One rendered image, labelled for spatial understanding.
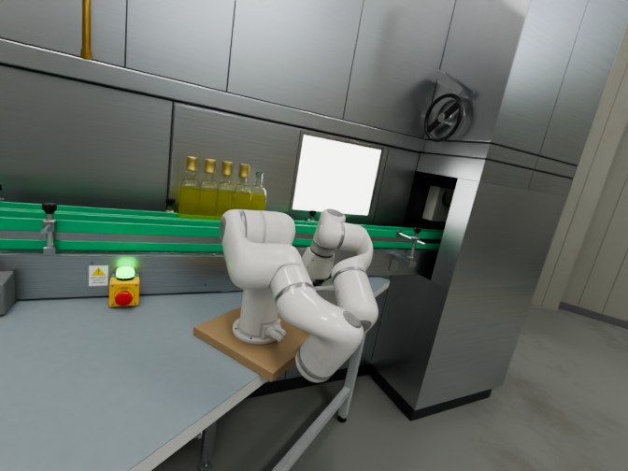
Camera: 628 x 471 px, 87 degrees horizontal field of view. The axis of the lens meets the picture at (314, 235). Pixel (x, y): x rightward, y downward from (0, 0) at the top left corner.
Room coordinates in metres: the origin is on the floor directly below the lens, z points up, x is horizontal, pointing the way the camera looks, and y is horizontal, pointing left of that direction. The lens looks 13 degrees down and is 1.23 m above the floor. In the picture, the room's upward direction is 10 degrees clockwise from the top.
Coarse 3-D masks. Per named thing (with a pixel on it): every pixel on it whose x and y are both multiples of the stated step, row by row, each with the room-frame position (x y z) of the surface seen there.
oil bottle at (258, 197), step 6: (252, 186) 1.19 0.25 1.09; (258, 186) 1.18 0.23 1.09; (252, 192) 1.17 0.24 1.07; (258, 192) 1.17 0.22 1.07; (264, 192) 1.19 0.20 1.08; (252, 198) 1.16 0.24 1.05; (258, 198) 1.17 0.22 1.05; (264, 198) 1.19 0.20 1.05; (252, 204) 1.16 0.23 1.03; (258, 204) 1.17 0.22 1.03; (264, 204) 1.19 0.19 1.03
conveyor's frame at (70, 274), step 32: (0, 256) 0.74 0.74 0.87; (32, 256) 0.77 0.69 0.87; (64, 256) 0.80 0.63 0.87; (96, 256) 0.83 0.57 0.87; (128, 256) 0.87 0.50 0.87; (160, 256) 0.91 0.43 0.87; (192, 256) 0.95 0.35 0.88; (352, 256) 1.35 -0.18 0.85; (384, 256) 1.44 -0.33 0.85; (416, 256) 1.53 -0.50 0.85; (32, 288) 0.77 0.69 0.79; (64, 288) 0.80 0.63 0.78; (96, 288) 0.83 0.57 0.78; (160, 288) 0.91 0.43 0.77; (192, 288) 0.96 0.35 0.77; (224, 288) 1.00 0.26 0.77
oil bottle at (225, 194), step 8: (224, 184) 1.12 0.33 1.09; (232, 184) 1.14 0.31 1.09; (224, 192) 1.11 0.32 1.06; (232, 192) 1.12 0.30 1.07; (224, 200) 1.11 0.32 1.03; (232, 200) 1.13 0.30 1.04; (216, 208) 1.11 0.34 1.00; (224, 208) 1.12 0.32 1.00; (232, 208) 1.13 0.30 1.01; (216, 216) 1.11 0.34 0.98
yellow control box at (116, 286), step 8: (112, 280) 0.81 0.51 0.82; (120, 280) 0.81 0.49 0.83; (128, 280) 0.82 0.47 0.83; (136, 280) 0.83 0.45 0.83; (112, 288) 0.79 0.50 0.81; (120, 288) 0.80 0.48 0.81; (128, 288) 0.81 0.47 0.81; (136, 288) 0.82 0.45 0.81; (112, 296) 0.79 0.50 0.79; (136, 296) 0.82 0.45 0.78; (112, 304) 0.79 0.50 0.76; (136, 304) 0.82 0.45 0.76
